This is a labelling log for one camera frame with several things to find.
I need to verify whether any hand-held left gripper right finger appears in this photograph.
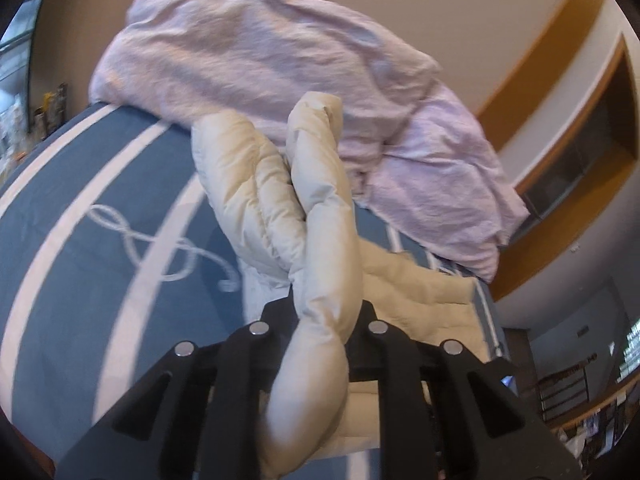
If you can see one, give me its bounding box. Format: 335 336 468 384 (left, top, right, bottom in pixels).
344 301 583 480

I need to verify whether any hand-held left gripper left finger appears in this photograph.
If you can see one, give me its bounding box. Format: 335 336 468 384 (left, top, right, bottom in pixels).
55 299 302 480

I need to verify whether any cream puffer jacket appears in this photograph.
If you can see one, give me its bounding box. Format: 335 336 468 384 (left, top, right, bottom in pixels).
191 91 488 479

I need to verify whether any dark wooden chair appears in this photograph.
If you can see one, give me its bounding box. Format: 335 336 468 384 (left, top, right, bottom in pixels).
537 355 601 426

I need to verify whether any blue striped bed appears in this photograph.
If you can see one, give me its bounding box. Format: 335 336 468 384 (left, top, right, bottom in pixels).
0 102 506 480

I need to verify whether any wooden framed glass door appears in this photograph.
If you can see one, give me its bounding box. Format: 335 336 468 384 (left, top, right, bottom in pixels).
475 0 640 306

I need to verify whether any lilac duvet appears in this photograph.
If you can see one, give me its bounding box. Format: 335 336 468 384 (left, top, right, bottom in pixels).
89 0 528 283

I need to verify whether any pile of small clutter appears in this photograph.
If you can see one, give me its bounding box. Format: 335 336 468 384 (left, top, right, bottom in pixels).
0 82 68 171

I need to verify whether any window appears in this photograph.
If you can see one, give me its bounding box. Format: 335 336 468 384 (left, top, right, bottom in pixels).
0 0 56 61

